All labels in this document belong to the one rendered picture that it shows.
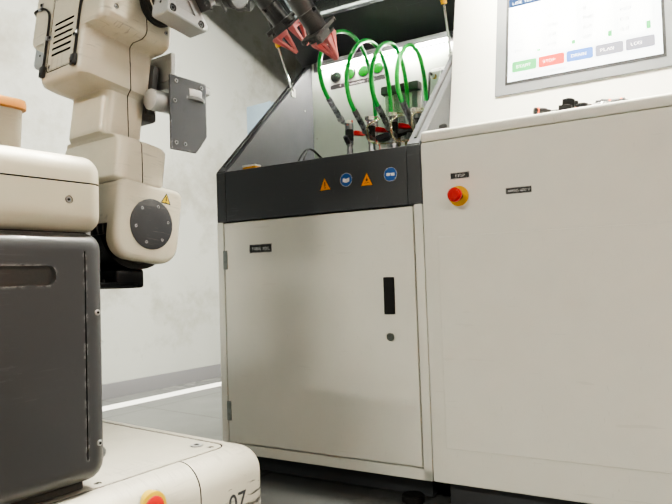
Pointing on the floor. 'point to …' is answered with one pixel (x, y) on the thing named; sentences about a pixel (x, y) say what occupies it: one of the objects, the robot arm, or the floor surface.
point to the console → (549, 290)
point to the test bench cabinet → (374, 470)
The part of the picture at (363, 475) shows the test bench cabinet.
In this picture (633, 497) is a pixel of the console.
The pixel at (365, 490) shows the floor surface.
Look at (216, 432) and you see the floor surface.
